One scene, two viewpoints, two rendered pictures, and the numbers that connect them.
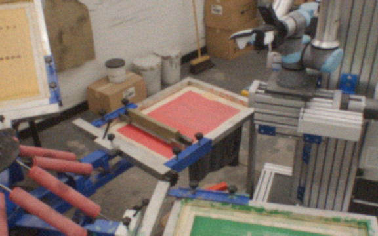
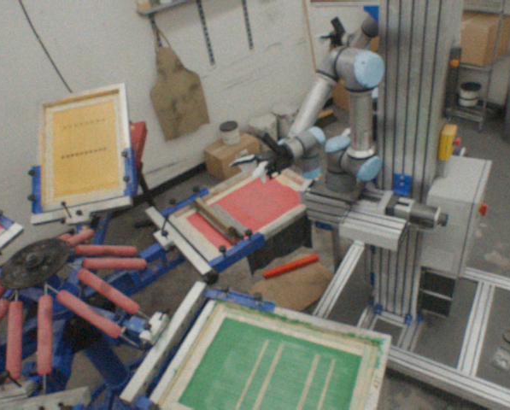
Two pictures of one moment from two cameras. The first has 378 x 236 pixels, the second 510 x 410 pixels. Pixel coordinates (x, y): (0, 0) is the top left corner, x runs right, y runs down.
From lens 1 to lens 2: 0.68 m
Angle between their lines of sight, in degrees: 15
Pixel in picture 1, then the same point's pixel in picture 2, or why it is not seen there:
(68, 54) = (183, 120)
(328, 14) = (355, 125)
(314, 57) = (349, 165)
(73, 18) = (184, 87)
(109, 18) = (223, 82)
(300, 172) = (372, 260)
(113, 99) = (225, 163)
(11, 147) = (62, 253)
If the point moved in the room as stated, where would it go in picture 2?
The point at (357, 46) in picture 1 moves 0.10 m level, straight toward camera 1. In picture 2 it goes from (407, 147) to (399, 159)
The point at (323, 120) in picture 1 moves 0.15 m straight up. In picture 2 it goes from (363, 226) to (363, 200)
